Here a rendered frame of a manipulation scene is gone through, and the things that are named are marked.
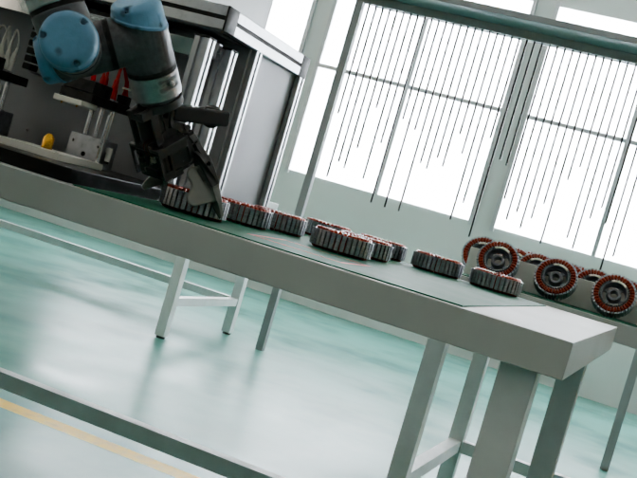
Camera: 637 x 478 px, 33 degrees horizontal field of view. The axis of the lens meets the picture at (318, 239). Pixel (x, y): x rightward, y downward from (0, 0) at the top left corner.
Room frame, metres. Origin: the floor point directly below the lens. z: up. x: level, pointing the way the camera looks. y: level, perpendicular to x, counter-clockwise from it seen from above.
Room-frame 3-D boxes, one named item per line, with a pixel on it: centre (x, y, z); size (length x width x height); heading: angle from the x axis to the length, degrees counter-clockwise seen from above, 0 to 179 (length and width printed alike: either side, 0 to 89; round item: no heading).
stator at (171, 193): (1.75, 0.21, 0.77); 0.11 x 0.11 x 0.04
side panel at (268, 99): (2.21, 0.18, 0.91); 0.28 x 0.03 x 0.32; 161
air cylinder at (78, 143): (2.04, 0.46, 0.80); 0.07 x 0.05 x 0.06; 71
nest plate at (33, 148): (1.90, 0.50, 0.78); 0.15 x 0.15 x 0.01; 71
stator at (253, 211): (1.92, 0.15, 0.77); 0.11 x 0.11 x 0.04
